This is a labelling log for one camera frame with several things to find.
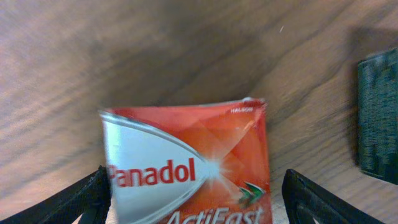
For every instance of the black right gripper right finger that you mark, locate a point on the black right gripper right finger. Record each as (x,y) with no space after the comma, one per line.
(308,202)

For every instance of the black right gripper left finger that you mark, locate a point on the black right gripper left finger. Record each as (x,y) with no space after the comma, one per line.
(87,201)

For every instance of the red Panadol ActiFast box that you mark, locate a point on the red Panadol ActiFast box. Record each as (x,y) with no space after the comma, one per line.
(189,164)

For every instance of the green Zam-Buk box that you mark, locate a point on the green Zam-Buk box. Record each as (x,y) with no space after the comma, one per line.
(377,115)

